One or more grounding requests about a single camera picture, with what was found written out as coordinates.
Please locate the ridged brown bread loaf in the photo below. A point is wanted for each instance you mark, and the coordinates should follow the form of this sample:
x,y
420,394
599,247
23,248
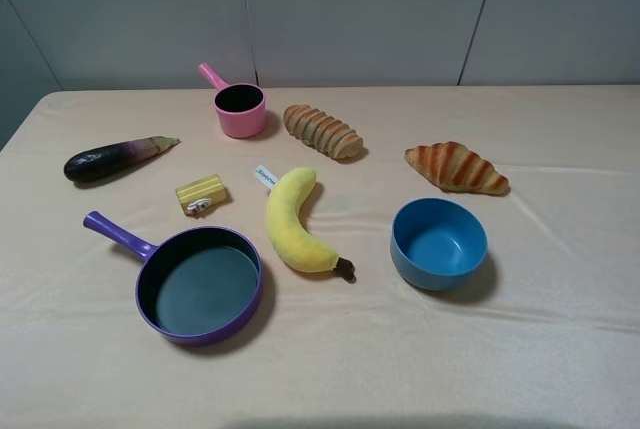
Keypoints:
x,y
322,132

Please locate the yellow plush banana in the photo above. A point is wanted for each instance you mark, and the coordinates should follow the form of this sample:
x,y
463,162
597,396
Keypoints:
x,y
294,245

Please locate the pink plastic saucepan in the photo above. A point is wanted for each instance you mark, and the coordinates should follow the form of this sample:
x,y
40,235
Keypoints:
x,y
241,107

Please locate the peach tablecloth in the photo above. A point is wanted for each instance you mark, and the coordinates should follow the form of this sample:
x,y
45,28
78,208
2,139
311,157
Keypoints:
x,y
546,335

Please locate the yellow butter block toy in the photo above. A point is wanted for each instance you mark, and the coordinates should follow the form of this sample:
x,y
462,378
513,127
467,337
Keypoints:
x,y
200,195

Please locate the blue plastic bowl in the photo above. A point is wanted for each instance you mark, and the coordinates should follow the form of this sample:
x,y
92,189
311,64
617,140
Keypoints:
x,y
436,244

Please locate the golden striped croissant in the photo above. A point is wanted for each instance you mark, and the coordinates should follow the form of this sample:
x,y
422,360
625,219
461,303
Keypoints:
x,y
452,167

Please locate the purple frying pan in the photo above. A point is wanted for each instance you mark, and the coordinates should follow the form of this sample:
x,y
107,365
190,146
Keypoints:
x,y
199,287

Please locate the dark purple eggplant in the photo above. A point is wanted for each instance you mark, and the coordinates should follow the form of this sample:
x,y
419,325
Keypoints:
x,y
105,161

